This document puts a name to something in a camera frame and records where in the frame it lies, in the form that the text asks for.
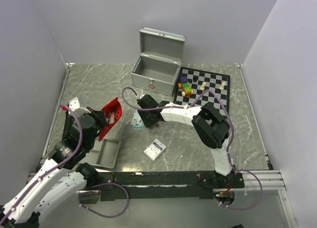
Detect white bandage roll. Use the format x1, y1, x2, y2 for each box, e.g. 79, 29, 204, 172
106, 112, 115, 124

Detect orange handled small scissors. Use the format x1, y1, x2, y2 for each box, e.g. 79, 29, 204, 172
114, 110, 122, 119

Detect red first aid pouch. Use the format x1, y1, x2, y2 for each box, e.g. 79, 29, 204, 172
99, 97, 122, 142

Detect grey plastic divided tray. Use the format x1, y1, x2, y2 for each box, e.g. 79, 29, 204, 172
85, 138, 120, 169

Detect silver metal medicine case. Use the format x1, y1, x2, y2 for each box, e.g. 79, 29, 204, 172
131, 27, 186, 96

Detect bag of cotton swabs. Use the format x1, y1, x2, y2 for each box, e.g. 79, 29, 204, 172
155, 121, 163, 128

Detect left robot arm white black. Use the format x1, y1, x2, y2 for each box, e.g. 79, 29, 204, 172
0, 107, 108, 228

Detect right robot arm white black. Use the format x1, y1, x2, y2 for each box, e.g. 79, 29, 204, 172
137, 94, 234, 188

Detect colourful toy brick car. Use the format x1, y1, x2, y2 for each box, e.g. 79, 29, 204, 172
177, 76, 193, 97

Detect white chess piece left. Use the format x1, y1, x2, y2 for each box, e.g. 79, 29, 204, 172
200, 82, 206, 91

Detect white chess piece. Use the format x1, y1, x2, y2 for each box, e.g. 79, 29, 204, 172
200, 82, 206, 91
219, 81, 226, 90

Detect black white chessboard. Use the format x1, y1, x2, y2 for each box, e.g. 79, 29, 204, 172
173, 67, 230, 111

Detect white chess piece right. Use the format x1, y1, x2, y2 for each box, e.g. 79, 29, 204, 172
219, 81, 226, 90

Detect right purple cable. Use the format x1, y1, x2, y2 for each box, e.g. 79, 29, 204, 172
121, 87, 264, 211

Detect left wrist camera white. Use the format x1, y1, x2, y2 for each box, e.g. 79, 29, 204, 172
59, 97, 90, 118

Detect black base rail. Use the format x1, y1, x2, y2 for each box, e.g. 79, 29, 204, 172
82, 171, 245, 201

